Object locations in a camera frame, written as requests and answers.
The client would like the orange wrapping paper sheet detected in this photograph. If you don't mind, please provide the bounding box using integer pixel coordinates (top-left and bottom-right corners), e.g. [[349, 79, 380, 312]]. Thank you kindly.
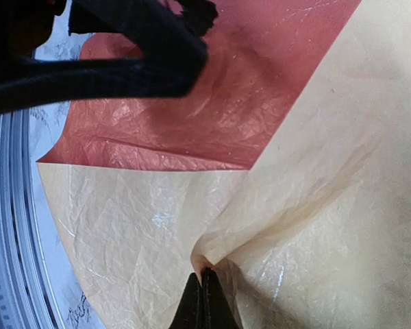
[[38, 1, 411, 328]]

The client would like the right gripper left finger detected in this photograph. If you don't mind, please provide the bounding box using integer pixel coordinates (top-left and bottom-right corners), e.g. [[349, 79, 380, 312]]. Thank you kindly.
[[169, 273, 203, 329]]

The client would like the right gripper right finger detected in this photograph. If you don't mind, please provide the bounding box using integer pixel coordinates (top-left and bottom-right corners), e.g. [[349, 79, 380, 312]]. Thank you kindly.
[[201, 268, 240, 329]]

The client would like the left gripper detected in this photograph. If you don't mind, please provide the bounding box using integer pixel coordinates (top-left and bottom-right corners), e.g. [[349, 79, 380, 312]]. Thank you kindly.
[[0, 1, 218, 114]]

